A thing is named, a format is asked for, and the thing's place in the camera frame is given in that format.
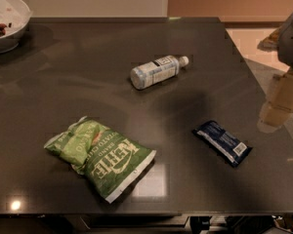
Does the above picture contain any green jalapeno chip bag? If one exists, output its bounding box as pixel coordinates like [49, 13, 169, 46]
[44, 117, 156, 204]

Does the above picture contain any clear plastic water bottle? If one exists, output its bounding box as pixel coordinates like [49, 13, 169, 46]
[130, 56, 189, 90]

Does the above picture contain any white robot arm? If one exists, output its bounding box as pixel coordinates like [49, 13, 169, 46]
[257, 13, 293, 133]

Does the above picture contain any dark blue snack packet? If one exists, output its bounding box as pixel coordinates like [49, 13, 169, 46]
[192, 120, 252, 168]

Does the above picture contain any white bowl with food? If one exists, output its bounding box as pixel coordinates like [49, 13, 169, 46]
[0, 0, 32, 54]

